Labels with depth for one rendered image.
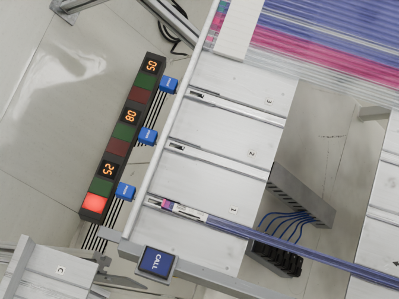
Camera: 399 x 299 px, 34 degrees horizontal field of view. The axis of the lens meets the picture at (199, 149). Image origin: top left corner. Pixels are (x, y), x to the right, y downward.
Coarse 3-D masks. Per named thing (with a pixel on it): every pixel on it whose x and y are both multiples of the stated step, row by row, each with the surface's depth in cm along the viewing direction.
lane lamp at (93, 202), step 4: (88, 192) 114; (88, 196) 113; (92, 196) 113; (96, 196) 113; (100, 196) 113; (84, 200) 113; (88, 200) 113; (92, 200) 113; (96, 200) 113; (100, 200) 113; (104, 200) 113; (84, 204) 113; (88, 204) 113; (92, 204) 113; (96, 204) 113; (100, 204) 113; (104, 204) 113; (88, 208) 112; (92, 208) 113; (96, 208) 113; (100, 208) 113; (100, 212) 112
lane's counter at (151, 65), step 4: (148, 60) 124; (152, 60) 124; (156, 60) 124; (144, 64) 124; (148, 64) 124; (152, 64) 124; (156, 64) 124; (160, 64) 124; (144, 68) 123; (148, 68) 123; (152, 68) 123; (156, 68) 123; (152, 72) 123; (156, 72) 123
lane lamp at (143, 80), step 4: (140, 72) 123; (140, 76) 123; (144, 76) 123; (148, 76) 123; (136, 80) 122; (140, 80) 122; (144, 80) 122; (148, 80) 122; (152, 80) 122; (136, 84) 122; (140, 84) 122; (144, 84) 122; (148, 84) 122; (152, 84) 122; (144, 88) 122; (148, 88) 122; (152, 88) 122
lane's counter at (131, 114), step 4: (128, 108) 120; (124, 112) 120; (128, 112) 120; (132, 112) 120; (136, 112) 120; (140, 112) 120; (124, 116) 119; (128, 116) 119; (132, 116) 119; (136, 116) 119; (124, 120) 119; (128, 120) 119; (132, 120) 119; (136, 120) 119; (132, 124) 119; (136, 124) 119
